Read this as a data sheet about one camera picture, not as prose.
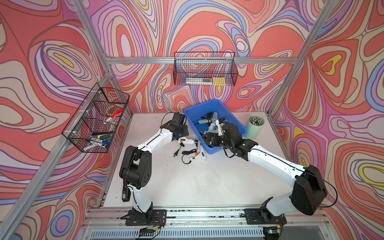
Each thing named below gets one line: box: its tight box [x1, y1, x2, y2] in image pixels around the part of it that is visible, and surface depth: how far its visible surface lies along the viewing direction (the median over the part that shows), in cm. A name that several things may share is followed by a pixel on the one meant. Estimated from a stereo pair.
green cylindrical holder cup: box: [245, 114, 265, 140], surface depth 95 cm
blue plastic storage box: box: [183, 99, 248, 154], surface depth 110 cm
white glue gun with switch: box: [178, 134, 195, 144], surface depth 90 cm
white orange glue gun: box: [190, 145, 207, 161], surface depth 96 cm
